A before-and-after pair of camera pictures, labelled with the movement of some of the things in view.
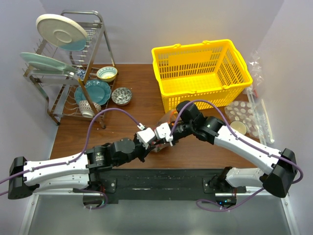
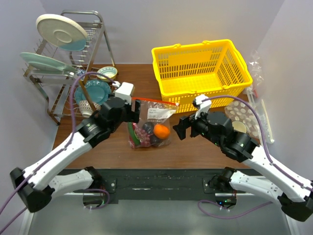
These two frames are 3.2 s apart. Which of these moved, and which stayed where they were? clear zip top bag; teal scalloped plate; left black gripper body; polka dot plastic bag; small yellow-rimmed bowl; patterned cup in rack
Moved: left black gripper body; clear zip top bag
Stayed: polka dot plastic bag; teal scalloped plate; small yellow-rimmed bowl; patterned cup in rack
